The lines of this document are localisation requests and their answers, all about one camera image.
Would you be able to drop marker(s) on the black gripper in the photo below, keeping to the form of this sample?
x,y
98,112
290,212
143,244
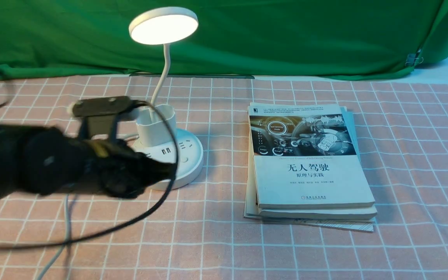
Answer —
x,y
124,173

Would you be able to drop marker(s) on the white desk lamp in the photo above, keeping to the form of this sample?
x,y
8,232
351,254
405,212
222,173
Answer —
x,y
158,136

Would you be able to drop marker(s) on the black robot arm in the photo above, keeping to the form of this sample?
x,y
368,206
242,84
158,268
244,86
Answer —
x,y
42,160

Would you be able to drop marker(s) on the white bottom book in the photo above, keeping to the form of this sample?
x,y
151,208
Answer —
x,y
251,212

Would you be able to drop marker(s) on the white autonomous driving book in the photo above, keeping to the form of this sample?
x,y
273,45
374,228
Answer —
x,y
305,155

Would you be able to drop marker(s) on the green backdrop cloth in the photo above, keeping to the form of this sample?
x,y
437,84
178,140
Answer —
x,y
340,39

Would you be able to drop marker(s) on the light blue middle book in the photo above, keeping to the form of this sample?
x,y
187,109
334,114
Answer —
x,y
348,186

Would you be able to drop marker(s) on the pink checkered tablecloth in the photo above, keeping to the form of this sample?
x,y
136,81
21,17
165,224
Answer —
x,y
200,232

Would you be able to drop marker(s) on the metal binder clip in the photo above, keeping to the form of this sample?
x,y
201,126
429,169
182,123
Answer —
x,y
414,59

